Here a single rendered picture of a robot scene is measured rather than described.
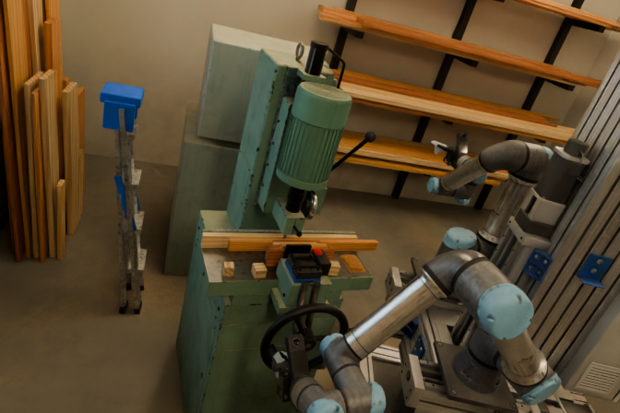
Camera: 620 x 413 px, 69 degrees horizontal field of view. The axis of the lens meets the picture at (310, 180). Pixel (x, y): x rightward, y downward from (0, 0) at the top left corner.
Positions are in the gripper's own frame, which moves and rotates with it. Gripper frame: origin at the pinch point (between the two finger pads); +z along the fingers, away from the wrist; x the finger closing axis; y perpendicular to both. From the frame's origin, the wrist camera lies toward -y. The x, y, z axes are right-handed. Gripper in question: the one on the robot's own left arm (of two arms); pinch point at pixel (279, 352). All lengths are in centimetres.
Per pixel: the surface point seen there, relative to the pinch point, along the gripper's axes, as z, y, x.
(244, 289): 19.2, -14.0, -5.7
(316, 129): 2, -65, 12
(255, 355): 34.1, 13.9, 2.2
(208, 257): 27.7, -23.6, -15.5
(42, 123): 131, -75, -79
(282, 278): 14.8, -17.6, 5.9
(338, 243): 31, -25, 34
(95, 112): 272, -99, -64
